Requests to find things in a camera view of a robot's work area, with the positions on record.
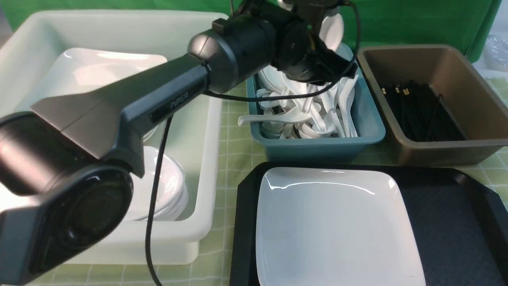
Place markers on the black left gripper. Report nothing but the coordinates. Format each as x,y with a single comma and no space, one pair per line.
320,64

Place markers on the white ceramic soup spoon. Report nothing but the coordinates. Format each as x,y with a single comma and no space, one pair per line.
332,31

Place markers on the large white square plate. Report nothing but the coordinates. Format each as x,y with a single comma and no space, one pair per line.
323,227

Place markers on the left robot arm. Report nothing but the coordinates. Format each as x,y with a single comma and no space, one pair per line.
67,163

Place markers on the pile of white spoons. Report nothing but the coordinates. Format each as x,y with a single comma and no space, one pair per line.
299,110

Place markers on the teal plastic spoon bin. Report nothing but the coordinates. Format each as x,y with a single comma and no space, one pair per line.
366,119

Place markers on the bundle of black chopsticks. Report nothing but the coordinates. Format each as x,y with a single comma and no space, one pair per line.
421,112

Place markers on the green backdrop cloth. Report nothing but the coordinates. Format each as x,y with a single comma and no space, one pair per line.
463,24

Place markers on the brown plastic chopstick bin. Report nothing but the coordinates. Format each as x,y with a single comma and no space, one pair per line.
475,107

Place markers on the stack of small white bowls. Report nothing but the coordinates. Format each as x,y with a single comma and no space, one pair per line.
172,195

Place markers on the stack of white square plates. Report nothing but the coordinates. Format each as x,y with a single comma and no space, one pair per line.
81,70

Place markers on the green checkered tablecloth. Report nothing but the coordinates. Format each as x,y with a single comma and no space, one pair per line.
238,155

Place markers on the black plastic serving tray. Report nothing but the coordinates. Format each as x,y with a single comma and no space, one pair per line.
460,224

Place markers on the large white plastic tub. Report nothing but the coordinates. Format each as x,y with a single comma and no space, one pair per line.
194,133

